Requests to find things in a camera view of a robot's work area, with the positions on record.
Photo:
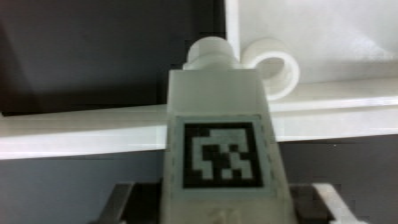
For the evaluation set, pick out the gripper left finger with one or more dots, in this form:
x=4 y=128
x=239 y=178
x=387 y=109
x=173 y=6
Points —
x=132 y=206

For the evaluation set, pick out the white table leg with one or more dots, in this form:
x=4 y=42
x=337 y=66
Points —
x=225 y=185

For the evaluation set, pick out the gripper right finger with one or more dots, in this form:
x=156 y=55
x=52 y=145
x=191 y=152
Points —
x=321 y=206

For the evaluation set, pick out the white U-shaped fence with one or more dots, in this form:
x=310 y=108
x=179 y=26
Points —
x=127 y=129

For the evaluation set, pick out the white square table top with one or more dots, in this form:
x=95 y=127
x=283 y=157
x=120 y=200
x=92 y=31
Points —
x=340 y=36

